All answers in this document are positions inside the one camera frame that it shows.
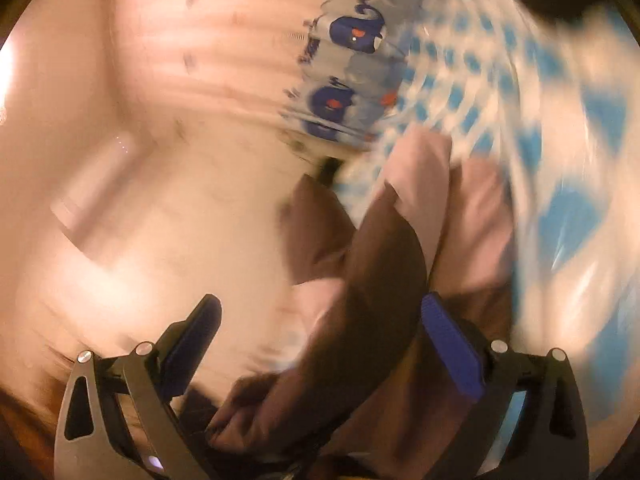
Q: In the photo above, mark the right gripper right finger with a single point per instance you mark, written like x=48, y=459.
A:
x=549, y=440

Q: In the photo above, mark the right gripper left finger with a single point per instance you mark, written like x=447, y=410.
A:
x=92, y=440

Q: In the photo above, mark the pink and brown jacket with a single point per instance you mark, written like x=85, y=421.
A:
x=432, y=226

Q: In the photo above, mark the blue white checkered plastic sheet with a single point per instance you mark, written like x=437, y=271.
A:
x=557, y=106

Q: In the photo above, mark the whale pattern curtain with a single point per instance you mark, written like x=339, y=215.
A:
x=352, y=66

